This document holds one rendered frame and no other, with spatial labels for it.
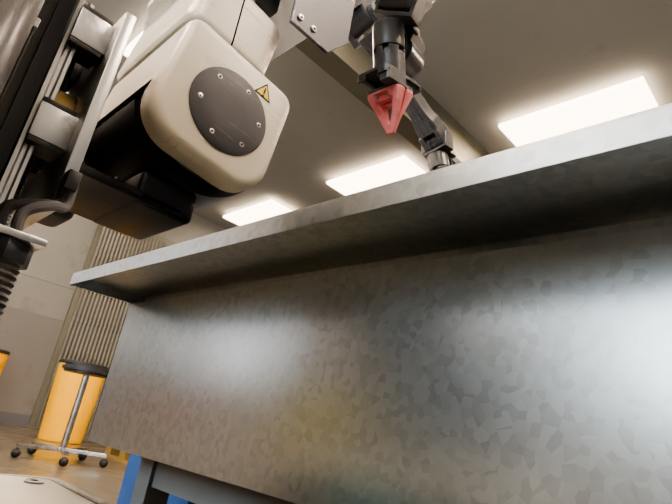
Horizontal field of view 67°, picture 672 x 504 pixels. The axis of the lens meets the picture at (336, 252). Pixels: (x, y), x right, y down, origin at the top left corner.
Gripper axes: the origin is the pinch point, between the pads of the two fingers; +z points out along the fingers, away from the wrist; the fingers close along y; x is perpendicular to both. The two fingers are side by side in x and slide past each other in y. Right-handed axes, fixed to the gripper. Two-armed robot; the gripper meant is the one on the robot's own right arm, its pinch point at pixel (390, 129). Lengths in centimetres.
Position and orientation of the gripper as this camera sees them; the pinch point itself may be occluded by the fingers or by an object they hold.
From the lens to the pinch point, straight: 89.7
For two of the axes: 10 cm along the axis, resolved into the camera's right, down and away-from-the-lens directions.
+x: 7.4, -1.3, -6.6
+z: 0.0, 9.8, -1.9
